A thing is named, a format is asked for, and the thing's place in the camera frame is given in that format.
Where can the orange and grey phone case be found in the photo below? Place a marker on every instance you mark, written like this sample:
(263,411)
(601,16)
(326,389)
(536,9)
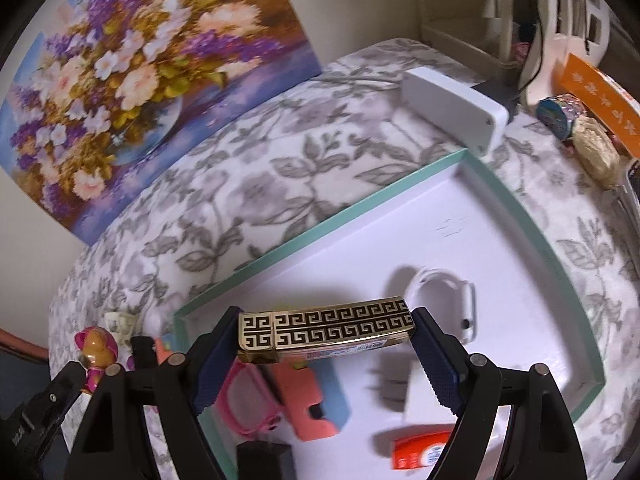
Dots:
(162,352)

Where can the cream phone case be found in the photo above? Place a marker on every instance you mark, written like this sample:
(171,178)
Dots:
(117,322)

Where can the pink and yellow toy figure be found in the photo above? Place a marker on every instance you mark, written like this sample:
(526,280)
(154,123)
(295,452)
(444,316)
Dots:
(97,347)

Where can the white rectangular box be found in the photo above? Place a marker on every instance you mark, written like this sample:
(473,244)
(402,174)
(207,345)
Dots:
(450,105)

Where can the cream shelf unit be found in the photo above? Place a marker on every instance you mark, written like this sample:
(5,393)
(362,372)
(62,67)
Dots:
(465,10)

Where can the teal-edged white tray box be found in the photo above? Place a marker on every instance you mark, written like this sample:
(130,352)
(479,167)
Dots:
(375,240)

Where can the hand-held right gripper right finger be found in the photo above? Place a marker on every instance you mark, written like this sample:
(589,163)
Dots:
(440,370)

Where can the grey leaf print blanket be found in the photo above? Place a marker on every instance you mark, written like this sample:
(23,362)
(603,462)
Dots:
(300,160)

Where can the red and white small box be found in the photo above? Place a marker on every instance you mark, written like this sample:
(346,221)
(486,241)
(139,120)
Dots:
(420,452)

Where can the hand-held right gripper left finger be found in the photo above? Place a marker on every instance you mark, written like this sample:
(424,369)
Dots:
(212,365)

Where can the blue patterned tape roll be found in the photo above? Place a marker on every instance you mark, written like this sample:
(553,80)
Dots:
(560,112)

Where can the pink frame case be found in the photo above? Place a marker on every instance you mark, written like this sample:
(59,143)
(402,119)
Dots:
(250,429)

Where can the white plastic basket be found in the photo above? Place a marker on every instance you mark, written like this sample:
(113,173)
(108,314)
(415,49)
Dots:
(575,5)

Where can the orange box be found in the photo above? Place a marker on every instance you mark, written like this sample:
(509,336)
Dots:
(600,105)

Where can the gold black patterned box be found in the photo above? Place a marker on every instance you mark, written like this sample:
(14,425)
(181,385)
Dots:
(325,325)

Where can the white charger cube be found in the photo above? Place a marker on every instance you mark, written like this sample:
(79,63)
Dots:
(417,395)

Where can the black power adapter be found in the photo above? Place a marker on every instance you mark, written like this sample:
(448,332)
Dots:
(265,462)

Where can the orange and blue phone case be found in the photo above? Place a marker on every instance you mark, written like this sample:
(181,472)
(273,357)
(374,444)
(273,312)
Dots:
(300,390)

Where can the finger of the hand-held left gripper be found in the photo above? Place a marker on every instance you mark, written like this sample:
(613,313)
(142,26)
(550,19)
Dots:
(62,392)

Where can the floral painting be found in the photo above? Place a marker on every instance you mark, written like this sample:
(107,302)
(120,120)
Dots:
(150,85)

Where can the reddish brown bed edge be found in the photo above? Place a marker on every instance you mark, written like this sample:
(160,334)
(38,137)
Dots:
(17,342)

